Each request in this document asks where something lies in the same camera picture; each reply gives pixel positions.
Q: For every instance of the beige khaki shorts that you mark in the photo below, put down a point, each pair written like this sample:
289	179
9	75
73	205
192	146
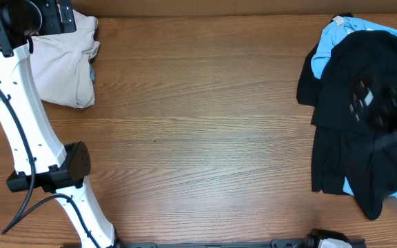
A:
60	64

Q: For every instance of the folded light blue jeans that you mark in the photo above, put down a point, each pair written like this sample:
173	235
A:
92	73

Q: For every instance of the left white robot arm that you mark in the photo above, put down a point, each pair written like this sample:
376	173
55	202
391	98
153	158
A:
40	159

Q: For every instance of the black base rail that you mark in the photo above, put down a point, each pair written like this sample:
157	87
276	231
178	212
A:
314	239

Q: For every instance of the black garment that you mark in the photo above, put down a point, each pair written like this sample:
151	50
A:
359	55

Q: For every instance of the light blue shirt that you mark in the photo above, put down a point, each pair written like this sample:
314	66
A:
339	28

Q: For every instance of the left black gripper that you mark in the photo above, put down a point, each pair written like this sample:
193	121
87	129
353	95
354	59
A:
54	25

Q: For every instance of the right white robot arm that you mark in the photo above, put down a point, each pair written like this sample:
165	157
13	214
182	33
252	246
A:
355	138

